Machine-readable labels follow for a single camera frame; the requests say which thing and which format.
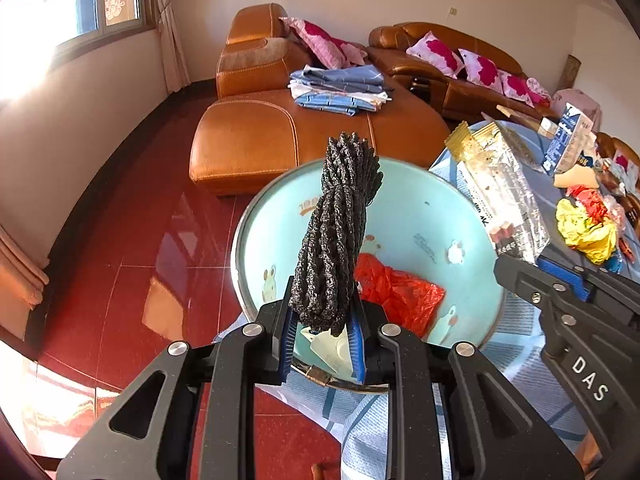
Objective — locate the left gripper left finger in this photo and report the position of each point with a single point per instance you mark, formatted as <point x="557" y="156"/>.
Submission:
<point x="190" y="401"/>

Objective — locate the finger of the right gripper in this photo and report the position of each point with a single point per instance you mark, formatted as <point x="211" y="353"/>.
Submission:
<point x="585" y="282"/>

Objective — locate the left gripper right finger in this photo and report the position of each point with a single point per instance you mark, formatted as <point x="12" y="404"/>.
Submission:
<point x="451" y="403"/>

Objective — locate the blue snack wrapper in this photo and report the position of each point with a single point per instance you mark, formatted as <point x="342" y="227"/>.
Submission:
<point x="615" y="263"/>

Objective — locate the yellow plastic bag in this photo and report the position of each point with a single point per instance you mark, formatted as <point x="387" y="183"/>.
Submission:
<point x="597" y="241"/>

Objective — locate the white printed plastic bag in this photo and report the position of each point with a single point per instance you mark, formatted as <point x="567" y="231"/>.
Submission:
<point x="615" y="212"/>

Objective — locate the orange red plastic bag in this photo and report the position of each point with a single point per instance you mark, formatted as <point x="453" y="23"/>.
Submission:
<point x="591" y="200"/>

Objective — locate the yellow sponge block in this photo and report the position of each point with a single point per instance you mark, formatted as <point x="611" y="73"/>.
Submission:
<point x="578" y="175"/>

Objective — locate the clear gold snack wrapper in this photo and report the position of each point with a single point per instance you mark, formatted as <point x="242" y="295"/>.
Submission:
<point x="491" y="162"/>

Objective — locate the light blue trash bin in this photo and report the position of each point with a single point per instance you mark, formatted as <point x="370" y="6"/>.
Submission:
<point x="418" y="223"/>

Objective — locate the brown leather armchair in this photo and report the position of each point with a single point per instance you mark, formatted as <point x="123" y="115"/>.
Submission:
<point x="624" y="161"/>

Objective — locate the tall white carton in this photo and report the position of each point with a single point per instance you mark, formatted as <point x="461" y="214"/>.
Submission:
<point x="570" y="137"/>

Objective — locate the pink cloth covered object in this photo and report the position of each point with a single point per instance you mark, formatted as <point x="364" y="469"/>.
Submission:
<point x="582" y="101"/>

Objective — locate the pink floral pillow right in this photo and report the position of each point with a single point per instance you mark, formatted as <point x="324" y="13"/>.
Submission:
<point x="526" y="90"/>

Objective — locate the pink floral pillow middle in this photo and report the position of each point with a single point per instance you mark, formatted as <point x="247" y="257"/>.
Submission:
<point x="481" y="71"/>

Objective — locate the pink floral pillow left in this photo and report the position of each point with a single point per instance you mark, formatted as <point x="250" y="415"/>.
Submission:
<point x="436" y="53"/>

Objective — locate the folded blue bedsheets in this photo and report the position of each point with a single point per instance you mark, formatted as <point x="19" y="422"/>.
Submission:
<point x="345" y="91"/>

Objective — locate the beige curtain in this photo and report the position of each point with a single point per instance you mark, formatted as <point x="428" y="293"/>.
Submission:
<point x="174" y="62"/>

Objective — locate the brown leather chaise sofa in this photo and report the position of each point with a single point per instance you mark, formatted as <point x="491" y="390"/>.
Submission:
<point x="255" y="132"/>

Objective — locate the pink floral pillow on chaise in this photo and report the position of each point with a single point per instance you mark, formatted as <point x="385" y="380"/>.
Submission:
<point x="332" y="53"/>

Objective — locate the window with frame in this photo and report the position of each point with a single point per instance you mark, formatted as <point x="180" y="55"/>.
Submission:
<point x="40" y="35"/>

